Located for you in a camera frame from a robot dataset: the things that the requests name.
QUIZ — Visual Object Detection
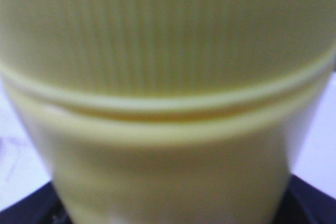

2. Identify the yellow squeeze bottle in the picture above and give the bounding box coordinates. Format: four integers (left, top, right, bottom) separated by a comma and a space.
1, 0, 335, 223

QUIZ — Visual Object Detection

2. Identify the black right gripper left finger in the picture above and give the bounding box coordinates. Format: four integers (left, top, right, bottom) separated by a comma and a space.
1, 182, 71, 223

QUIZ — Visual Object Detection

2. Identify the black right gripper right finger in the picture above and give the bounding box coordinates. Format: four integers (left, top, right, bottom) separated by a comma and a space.
272, 175, 335, 224

